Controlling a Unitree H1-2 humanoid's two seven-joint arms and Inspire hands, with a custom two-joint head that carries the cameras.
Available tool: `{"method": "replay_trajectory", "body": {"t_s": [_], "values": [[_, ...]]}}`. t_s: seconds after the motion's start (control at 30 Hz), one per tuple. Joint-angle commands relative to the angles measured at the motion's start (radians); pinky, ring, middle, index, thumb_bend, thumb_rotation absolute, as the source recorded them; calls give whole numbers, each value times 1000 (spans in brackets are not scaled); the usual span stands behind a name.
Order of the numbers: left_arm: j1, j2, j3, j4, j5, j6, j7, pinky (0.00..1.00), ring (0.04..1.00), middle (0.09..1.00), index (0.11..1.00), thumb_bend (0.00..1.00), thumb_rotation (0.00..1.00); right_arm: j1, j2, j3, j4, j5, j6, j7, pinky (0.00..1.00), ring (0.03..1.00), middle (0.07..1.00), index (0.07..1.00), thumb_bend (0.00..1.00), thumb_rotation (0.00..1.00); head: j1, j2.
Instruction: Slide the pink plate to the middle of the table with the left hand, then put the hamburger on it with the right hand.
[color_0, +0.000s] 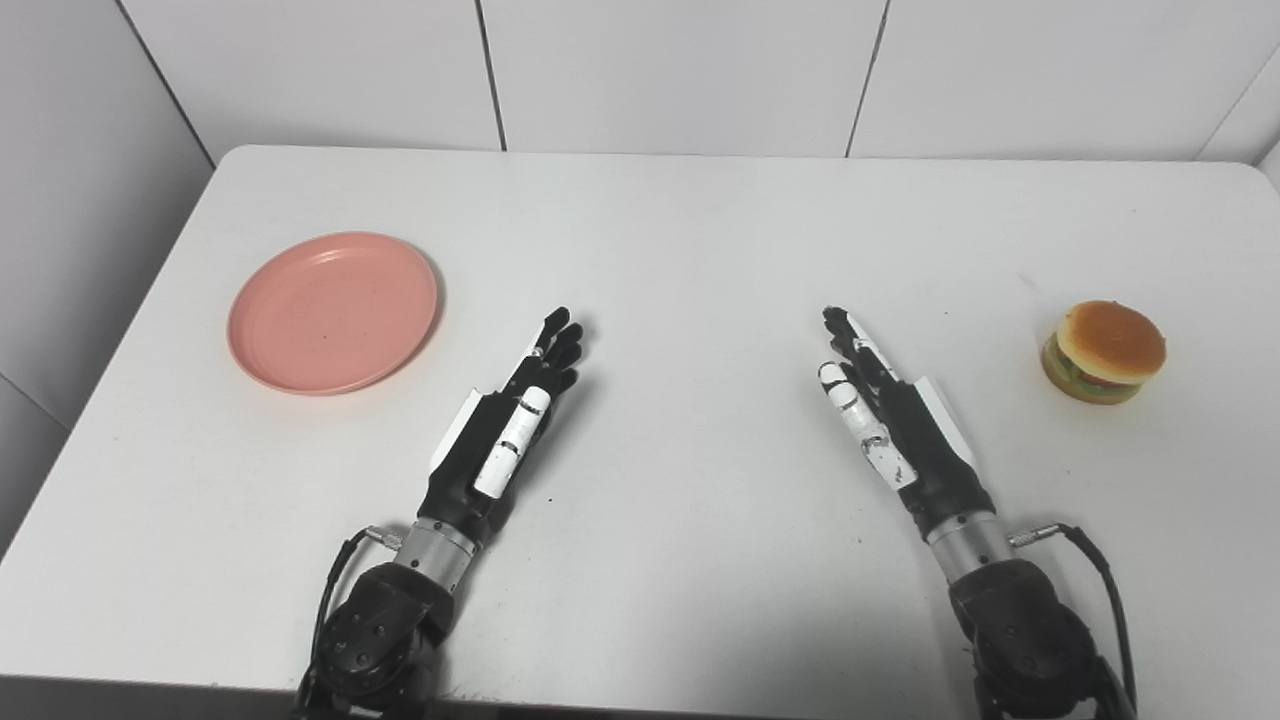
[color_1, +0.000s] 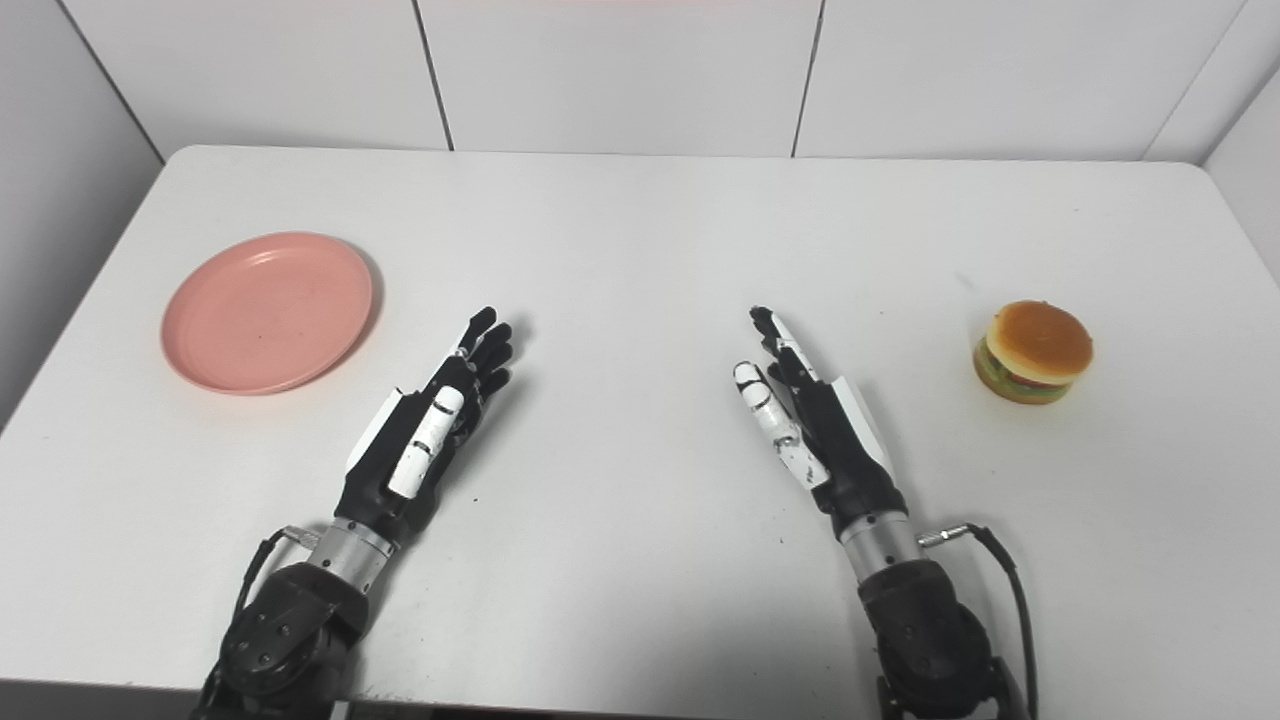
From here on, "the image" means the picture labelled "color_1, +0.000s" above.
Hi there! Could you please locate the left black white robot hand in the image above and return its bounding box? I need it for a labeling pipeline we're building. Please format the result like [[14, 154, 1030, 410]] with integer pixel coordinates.
[[334, 306, 515, 542]]

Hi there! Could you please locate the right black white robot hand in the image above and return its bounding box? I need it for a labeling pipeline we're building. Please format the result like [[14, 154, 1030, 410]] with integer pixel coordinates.
[[733, 306, 909, 542]]

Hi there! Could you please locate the pink round plate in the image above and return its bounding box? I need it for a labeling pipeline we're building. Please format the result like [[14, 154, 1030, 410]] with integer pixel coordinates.
[[161, 232, 374, 396]]

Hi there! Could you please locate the toy hamburger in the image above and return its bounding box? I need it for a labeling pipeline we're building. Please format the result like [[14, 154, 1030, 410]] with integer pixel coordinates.
[[973, 300, 1094, 405]]

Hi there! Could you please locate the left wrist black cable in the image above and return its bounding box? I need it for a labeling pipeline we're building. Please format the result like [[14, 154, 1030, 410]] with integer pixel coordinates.
[[205, 526, 322, 701]]

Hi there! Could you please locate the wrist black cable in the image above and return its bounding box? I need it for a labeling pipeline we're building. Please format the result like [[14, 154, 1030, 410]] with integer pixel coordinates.
[[205, 526, 322, 701], [918, 523, 1039, 720]]

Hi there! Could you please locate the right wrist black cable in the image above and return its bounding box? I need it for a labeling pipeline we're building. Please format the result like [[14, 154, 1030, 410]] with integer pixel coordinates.
[[918, 523, 1039, 720]]

